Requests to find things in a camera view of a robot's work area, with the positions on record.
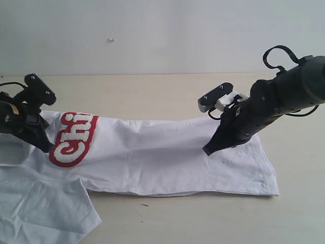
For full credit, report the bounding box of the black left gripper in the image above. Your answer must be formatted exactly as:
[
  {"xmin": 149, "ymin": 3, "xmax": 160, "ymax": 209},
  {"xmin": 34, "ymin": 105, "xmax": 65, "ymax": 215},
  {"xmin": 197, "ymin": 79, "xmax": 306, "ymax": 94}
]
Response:
[{"xmin": 5, "ymin": 96, "xmax": 53, "ymax": 153}]

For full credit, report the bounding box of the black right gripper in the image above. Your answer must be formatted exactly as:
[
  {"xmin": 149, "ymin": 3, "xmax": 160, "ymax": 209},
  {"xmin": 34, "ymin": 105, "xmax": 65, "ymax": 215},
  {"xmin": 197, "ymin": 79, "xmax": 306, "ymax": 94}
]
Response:
[{"xmin": 203, "ymin": 99, "xmax": 279, "ymax": 156}]

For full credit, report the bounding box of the white t-shirt red lettering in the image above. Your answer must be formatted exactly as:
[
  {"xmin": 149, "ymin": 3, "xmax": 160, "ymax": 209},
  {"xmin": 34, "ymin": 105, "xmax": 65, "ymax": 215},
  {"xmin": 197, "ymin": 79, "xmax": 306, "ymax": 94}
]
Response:
[{"xmin": 1, "ymin": 111, "xmax": 279, "ymax": 243}]

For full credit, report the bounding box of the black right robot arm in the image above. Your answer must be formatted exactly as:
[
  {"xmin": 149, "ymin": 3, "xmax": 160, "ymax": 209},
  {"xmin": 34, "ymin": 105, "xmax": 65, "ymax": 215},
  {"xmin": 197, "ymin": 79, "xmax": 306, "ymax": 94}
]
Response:
[{"xmin": 198, "ymin": 56, "xmax": 324, "ymax": 155}]

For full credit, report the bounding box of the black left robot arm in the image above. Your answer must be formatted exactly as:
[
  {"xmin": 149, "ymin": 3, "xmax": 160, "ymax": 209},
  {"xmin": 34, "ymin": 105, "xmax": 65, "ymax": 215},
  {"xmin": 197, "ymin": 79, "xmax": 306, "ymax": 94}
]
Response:
[{"xmin": 1, "ymin": 91, "xmax": 54, "ymax": 153}]

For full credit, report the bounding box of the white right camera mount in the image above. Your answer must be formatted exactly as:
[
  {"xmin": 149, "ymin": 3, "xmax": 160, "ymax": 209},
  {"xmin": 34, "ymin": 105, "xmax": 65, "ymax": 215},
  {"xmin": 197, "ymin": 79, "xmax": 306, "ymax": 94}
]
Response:
[{"xmin": 214, "ymin": 91, "xmax": 248, "ymax": 112}]

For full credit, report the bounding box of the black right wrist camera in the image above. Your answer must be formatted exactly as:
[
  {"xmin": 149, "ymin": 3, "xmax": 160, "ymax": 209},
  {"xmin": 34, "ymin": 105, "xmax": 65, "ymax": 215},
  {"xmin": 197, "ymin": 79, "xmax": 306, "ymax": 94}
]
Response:
[{"xmin": 198, "ymin": 82, "xmax": 233, "ymax": 113}]

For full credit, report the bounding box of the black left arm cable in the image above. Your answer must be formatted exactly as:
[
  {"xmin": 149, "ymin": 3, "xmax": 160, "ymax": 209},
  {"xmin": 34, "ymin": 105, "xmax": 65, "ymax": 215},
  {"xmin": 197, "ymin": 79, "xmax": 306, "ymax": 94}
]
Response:
[{"xmin": 0, "ymin": 81, "xmax": 26, "ymax": 96}]

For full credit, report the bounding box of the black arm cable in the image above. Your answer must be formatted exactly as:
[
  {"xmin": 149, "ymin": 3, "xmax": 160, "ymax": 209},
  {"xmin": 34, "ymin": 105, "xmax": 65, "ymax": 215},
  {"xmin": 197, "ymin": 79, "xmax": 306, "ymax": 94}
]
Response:
[
  {"xmin": 263, "ymin": 45, "xmax": 305, "ymax": 74},
  {"xmin": 0, "ymin": 81, "xmax": 26, "ymax": 96}
]

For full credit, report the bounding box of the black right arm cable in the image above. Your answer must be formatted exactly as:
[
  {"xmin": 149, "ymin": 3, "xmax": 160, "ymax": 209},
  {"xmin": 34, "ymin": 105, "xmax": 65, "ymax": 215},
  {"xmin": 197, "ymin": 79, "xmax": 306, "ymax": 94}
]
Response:
[{"xmin": 263, "ymin": 45, "xmax": 305, "ymax": 74}]

